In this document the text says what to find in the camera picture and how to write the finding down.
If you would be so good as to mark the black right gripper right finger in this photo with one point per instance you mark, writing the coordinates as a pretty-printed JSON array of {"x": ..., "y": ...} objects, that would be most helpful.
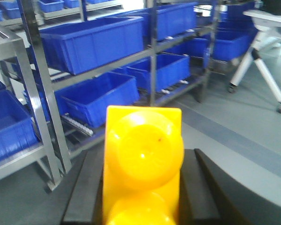
[{"x": 210, "y": 196}]

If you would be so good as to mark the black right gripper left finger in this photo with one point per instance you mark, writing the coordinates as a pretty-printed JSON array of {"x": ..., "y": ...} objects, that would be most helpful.
[{"x": 85, "y": 204}]

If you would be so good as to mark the yellow studded block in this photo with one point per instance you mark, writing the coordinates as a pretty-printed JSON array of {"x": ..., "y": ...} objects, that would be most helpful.
[{"x": 143, "y": 155}]

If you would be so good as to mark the blue bin left foreground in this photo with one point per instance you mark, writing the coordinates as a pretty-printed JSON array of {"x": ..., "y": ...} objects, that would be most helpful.
[{"x": 16, "y": 127}]

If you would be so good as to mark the blue bin lower shelf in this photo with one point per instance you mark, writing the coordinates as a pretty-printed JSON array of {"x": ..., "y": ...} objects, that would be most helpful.
[{"x": 87, "y": 101}]

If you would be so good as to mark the blue bin shelf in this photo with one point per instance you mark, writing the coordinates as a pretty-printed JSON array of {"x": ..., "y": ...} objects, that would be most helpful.
[
  {"x": 79, "y": 47},
  {"x": 87, "y": 101}
]

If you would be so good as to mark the blue bin lower right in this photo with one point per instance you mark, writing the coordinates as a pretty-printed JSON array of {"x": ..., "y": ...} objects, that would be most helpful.
[{"x": 170, "y": 69}]

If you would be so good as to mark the blue bin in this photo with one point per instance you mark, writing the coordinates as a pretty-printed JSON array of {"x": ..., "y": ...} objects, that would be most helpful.
[
  {"x": 229, "y": 44},
  {"x": 170, "y": 69},
  {"x": 171, "y": 20}
]

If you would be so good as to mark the blue bin upper shelf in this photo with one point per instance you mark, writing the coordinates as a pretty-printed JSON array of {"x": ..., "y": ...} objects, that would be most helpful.
[{"x": 79, "y": 47}]

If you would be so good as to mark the blue bin far right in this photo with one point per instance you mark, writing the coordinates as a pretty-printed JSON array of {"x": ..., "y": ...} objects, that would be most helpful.
[{"x": 229, "y": 44}]

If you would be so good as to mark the blue bin upper right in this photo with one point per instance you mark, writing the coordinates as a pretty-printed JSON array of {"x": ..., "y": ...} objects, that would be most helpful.
[{"x": 171, "y": 20}]

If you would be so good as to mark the metal shelving rack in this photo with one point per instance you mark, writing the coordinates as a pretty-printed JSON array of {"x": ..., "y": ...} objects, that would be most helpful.
[{"x": 52, "y": 152}]

